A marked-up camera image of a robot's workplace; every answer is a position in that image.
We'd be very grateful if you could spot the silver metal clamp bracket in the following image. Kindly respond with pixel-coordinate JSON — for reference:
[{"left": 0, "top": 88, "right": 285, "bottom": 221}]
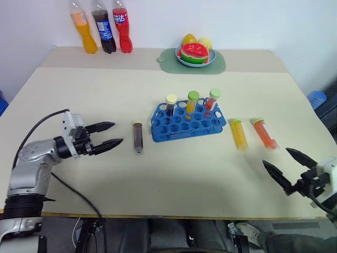
[{"left": 227, "top": 222, "right": 250, "bottom": 253}]

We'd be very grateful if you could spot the red liquid tube, green cap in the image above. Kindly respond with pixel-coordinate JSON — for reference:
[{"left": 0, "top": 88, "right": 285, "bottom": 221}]
[{"left": 204, "top": 87, "right": 222, "bottom": 112}]

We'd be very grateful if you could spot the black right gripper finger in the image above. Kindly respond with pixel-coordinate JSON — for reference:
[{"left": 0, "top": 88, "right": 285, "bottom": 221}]
[
  {"left": 285, "top": 147, "right": 318, "bottom": 170},
  {"left": 262, "top": 159, "right": 293, "bottom": 196}
]

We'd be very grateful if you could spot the blue ribbed water jug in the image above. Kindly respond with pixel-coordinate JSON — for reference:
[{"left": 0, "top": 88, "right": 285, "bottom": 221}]
[{"left": 306, "top": 90, "right": 328, "bottom": 110}]

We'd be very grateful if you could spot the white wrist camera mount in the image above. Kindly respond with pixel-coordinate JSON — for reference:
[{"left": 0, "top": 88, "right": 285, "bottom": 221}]
[
  {"left": 315, "top": 157, "right": 337, "bottom": 204},
  {"left": 61, "top": 111, "right": 85, "bottom": 138}
]

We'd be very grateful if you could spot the light blue bowl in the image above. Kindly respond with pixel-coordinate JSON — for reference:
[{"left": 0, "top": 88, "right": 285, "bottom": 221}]
[{"left": 175, "top": 45, "right": 217, "bottom": 69}]

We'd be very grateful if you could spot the dark liquid tube, yellow cap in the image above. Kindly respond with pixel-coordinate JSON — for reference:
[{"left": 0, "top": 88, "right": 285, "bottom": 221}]
[
  {"left": 165, "top": 93, "right": 177, "bottom": 117},
  {"left": 132, "top": 120, "right": 144, "bottom": 155}
]

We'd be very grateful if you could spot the cola bottle with blue label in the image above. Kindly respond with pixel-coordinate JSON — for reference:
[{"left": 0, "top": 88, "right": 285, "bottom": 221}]
[{"left": 91, "top": 0, "right": 117, "bottom": 54}]

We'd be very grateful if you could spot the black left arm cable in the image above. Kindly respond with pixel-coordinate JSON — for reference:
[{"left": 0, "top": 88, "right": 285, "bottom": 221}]
[{"left": 12, "top": 108, "right": 103, "bottom": 219}]

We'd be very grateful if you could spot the toy watermelon slice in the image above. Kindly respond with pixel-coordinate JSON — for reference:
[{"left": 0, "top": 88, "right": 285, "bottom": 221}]
[{"left": 179, "top": 43, "right": 211, "bottom": 65}]

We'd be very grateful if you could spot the orange liquid tube, green cap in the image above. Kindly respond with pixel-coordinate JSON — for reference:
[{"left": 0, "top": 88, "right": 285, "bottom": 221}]
[{"left": 250, "top": 118, "right": 279, "bottom": 151}]

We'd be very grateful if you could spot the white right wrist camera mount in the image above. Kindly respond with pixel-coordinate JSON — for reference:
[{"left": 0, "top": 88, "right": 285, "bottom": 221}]
[{"left": 315, "top": 157, "right": 337, "bottom": 204}]

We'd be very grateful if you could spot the thin white cable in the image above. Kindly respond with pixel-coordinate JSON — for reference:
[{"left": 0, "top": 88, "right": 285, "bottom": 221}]
[{"left": 72, "top": 217, "right": 81, "bottom": 246}]

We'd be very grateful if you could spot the toy orange fruit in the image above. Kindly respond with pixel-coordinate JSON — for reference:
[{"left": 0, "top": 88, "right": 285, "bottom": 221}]
[{"left": 182, "top": 33, "right": 198, "bottom": 46}]

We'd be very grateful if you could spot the white sneaker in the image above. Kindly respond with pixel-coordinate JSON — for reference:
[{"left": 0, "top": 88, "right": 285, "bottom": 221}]
[{"left": 235, "top": 222, "right": 264, "bottom": 246}]

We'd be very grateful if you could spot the blue test tube rack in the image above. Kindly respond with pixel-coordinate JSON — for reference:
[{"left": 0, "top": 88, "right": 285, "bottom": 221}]
[{"left": 150, "top": 98, "right": 227, "bottom": 143}]

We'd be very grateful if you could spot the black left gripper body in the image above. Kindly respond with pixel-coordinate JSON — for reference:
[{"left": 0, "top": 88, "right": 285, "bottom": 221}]
[{"left": 72, "top": 126, "right": 96, "bottom": 158}]

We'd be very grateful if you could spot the red soda plastic bottle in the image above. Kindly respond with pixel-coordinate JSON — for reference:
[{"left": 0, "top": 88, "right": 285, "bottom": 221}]
[{"left": 112, "top": 0, "right": 133, "bottom": 54}]

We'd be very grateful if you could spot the orange soda plastic bottle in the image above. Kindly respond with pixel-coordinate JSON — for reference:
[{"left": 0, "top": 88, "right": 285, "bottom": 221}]
[{"left": 69, "top": 0, "right": 98, "bottom": 55}]

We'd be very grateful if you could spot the dark green trouser leg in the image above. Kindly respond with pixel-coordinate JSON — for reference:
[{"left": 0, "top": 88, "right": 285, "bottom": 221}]
[{"left": 255, "top": 228, "right": 337, "bottom": 253}]

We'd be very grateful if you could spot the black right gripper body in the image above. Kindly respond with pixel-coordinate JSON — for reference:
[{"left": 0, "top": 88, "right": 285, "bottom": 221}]
[{"left": 284, "top": 168, "right": 330, "bottom": 199}]

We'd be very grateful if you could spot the blue purple plastic object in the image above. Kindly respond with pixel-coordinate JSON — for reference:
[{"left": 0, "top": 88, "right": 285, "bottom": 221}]
[{"left": 0, "top": 90, "right": 10, "bottom": 117}]

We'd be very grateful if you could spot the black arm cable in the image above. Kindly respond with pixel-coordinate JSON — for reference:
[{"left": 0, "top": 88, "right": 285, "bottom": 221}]
[
  {"left": 307, "top": 183, "right": 337, "bottom": 215},
  {"left": 12, "top": 108, "right": 103, "bottom": 219}
]

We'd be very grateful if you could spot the yellow liquid tube, green cap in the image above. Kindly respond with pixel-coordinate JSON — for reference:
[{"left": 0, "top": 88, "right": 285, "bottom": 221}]
[
  {"left": 230, "top": 118, "right": 249, "bottom": 152},
  {"left": 185, "top": 90, "right": 200, "bottom": 114}
]

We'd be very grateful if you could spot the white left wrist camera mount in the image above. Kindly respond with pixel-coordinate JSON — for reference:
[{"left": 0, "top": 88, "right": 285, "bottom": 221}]
[{"left": 61, "top": 111, "right": 85, "bottom": 138}]

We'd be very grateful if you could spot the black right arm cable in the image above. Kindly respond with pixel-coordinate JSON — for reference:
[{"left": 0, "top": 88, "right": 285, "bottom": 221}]
[{"left": 307, "top": 183, "right": 337, "bottom": 215}]

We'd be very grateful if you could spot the toy yellow fruit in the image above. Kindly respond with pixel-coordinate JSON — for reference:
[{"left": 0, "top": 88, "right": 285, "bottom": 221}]
[{"left": 197, "top": 37, "right": 214, "bottom": 51}]

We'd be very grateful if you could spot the black metal frame leg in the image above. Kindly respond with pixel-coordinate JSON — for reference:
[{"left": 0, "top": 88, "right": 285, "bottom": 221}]
[{"left": 75, "top": 218, "right": 104, "bottom": 253}]

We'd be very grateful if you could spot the green silicone mat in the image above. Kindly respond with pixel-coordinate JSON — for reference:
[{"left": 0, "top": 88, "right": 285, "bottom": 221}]
[{"left": 156, "top": 47, "right": 227, "bottom": 75}]

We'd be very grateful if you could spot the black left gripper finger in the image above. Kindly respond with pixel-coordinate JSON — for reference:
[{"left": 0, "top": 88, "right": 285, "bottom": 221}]
[
  {"left": 92, "top": 138, "right": 124, "bottom": 157},
  {"left": 84, "top": 121, "right": 116, "bottom": 134}
]

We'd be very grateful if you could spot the black textured case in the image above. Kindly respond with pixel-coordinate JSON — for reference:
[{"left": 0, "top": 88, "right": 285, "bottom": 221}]
[{"left": 314, "top": 81, "right": 337, "bottom": 129}]

